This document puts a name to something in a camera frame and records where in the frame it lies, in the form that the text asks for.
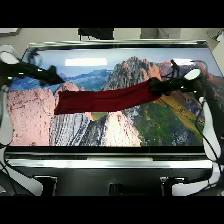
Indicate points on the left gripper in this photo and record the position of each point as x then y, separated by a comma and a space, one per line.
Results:
50, 76

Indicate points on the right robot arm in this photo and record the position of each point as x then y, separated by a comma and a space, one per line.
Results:
211, 126

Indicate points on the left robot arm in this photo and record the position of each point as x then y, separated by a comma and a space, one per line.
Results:
20, 69

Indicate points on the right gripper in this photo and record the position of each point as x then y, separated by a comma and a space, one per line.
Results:
161, 86

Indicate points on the silver frame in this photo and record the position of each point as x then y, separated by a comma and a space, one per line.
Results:
110, 163

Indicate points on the dark red garment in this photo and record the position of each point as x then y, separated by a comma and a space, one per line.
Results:
110, 98

